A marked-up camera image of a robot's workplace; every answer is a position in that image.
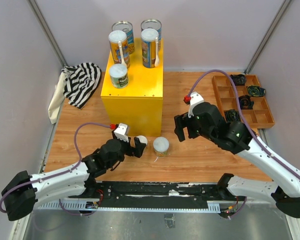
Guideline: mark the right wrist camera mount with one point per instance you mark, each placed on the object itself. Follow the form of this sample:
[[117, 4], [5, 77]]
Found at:
[[192, 100]]

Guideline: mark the yellow-green can clear lid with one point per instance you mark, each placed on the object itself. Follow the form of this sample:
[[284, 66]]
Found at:
[[161, 146]]

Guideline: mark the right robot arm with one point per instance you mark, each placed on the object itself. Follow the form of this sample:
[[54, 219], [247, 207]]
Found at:
[[284, 187]]

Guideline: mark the green patterned rolled sock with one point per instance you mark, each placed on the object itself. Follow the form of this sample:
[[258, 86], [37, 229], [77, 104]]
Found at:
[[256, 91]]

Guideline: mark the black rolled sock top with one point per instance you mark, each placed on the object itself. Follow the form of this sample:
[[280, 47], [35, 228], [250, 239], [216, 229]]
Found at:
[[239, 79]]

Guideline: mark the wooden divided organizer tray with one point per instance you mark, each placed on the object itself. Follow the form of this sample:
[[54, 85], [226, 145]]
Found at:
[[260, 117]]

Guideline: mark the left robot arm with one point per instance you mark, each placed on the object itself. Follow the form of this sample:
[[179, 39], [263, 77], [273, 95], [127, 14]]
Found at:
[[25, 192]]

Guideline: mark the blue Progresso soup can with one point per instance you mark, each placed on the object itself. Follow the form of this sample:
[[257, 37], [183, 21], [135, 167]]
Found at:
[[152, 23], [126, 27]]

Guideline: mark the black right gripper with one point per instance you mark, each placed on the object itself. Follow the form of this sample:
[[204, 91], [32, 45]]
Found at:
[[181, 121]]

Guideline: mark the purple-label can with spoon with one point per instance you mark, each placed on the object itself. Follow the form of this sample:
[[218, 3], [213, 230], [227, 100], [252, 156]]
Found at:
[[150, 48]]

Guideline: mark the small yellow white-lid can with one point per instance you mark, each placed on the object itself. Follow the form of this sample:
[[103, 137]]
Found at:
[[143, 139]]

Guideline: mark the black white striped cloth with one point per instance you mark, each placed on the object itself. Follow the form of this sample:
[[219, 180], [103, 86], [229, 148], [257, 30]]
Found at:
[[81, 82]]

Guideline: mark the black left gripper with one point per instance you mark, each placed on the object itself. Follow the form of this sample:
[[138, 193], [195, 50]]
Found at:
[[136, 151]]

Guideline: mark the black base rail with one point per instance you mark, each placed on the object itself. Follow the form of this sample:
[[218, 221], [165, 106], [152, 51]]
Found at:
[[155, 195]]

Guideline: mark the black orange rolled sock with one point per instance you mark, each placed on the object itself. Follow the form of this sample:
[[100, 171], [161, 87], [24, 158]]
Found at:
[[245, 102]]

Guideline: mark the cream white cloth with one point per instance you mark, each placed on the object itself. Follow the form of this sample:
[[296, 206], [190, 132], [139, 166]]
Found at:
[[57, 99]]

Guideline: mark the dark rolled sock lower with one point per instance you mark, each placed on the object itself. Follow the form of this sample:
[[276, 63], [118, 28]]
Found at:
[[232, 115]]

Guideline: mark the yellow wooden cabinet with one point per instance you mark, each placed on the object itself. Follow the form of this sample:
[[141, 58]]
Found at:
[[140, 103]]

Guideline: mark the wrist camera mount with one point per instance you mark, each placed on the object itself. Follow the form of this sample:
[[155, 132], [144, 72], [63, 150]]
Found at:
[[192, 100], [120, 132]]

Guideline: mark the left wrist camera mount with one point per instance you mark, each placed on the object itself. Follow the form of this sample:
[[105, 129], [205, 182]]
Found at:
[[120, 132]]

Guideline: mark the blue porridge can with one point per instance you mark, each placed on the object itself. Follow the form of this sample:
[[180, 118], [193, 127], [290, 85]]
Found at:
[[119, 47]]

